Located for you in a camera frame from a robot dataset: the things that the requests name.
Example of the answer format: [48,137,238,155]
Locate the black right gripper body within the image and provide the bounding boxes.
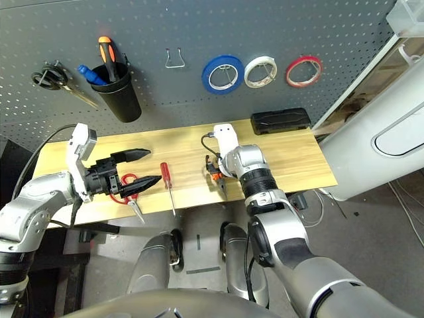
[204,154,223,177]

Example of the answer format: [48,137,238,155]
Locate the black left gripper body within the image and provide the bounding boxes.
[84,155,123,197]

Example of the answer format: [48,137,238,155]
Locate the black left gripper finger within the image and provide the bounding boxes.
[119,174,162,200]
[111,148,152,164]

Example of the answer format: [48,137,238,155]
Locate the red handled scissors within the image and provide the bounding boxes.
[109,172,146,225]

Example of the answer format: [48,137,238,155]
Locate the red handled screwdriver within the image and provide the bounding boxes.
[160,162,177,218]

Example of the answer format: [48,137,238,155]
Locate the red tape roll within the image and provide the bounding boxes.
[286,55,323,88]

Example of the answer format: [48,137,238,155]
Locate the grey metal pegboard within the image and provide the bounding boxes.
[0,0,398,146]

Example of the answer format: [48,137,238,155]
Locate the black plastic cup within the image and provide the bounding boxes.
[89,62,142,123]

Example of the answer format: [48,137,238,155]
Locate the silver left robot leg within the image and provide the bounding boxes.
[127,231,185,294]

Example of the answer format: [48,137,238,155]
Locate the silver robot leg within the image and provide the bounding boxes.
[127,231,185,294]
[220,223,269,307]

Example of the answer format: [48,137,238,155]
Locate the black tool case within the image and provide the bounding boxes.
[250,107,312,136]

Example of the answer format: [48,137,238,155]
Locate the blue tape roll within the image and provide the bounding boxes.
[201,54,245,96]

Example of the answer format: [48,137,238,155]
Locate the black equipment case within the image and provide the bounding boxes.
[0,137,34,203]

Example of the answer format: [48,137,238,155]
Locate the white tape roll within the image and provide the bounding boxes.
[244,56,278,89]

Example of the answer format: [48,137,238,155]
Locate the silver right robot leg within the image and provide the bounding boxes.
[220,223,269,307]

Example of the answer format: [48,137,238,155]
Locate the orange black screwdriver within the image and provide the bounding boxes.
[98,36,120,83]

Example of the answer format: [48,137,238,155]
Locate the grey robot torso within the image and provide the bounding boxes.
[62,288,269,318]

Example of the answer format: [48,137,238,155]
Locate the clear plastic bin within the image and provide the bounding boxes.
[386,0,424,37]

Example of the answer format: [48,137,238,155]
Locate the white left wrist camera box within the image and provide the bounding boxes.
[65,122,97,203]

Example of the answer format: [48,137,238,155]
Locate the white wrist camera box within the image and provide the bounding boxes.
[213,123,240,156]
[65,122,97,203]

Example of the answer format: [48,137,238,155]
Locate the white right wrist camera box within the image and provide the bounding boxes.
[213,123,240,156]

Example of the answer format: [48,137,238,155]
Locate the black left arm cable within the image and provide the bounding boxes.
[11,124,82,229]

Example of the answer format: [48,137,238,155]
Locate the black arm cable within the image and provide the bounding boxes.
[11,124,82,229]
[201,132,262,302]

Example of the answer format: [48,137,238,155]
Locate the blue handled screwdriver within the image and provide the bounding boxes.
[76,64,107,85]

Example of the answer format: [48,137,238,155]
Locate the metal wire pliers holder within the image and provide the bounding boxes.
[164,48,186,69]

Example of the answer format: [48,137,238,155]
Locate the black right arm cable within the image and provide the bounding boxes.
[201,132,262,302]

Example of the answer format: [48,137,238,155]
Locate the white floor cables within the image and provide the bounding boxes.
[297,188,325,229]

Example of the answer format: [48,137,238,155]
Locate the black handled scissors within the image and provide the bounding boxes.
[31,60,100,109]

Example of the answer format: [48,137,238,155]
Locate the white frame shelf unit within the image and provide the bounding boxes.
[313,31,424,133]

